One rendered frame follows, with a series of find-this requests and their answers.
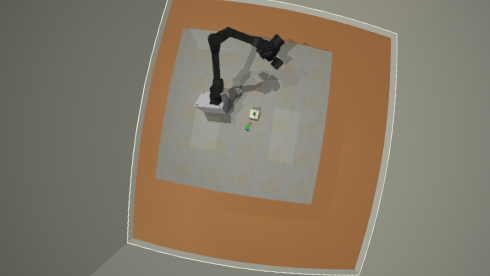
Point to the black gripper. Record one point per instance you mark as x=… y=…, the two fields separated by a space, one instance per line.
x=276 y=62

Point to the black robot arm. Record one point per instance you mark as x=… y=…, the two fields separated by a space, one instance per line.
x=215 y=41

